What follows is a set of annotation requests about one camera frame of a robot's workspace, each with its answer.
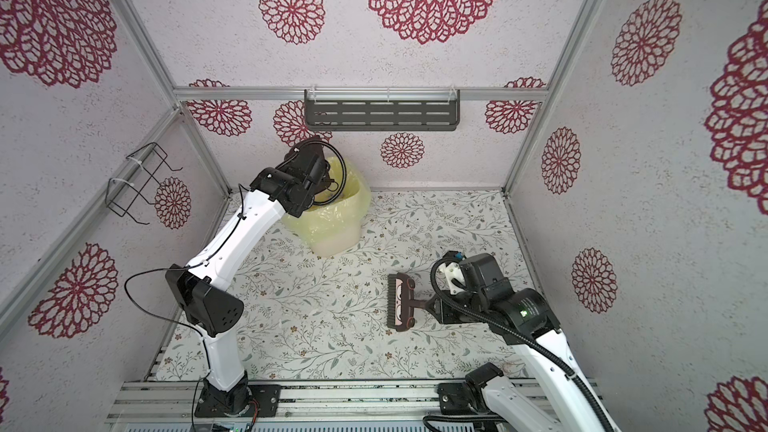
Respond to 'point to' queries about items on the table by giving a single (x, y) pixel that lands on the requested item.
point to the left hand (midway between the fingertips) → (263, 188)
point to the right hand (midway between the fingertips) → (430, 301)
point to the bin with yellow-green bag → (333, 223)
